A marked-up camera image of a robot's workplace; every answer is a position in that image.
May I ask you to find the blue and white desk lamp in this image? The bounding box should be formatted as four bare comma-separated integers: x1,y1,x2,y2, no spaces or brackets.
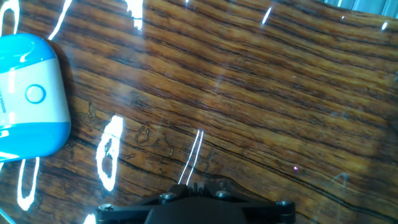
0,32,72,162

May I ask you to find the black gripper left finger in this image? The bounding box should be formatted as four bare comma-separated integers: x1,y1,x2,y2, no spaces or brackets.
95,184,197,224

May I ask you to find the glossy wood-grain table mat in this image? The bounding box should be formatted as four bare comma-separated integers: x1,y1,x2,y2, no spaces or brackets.
0,0,398,224

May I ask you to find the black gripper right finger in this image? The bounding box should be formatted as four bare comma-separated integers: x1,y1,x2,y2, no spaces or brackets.
195,182,296,224

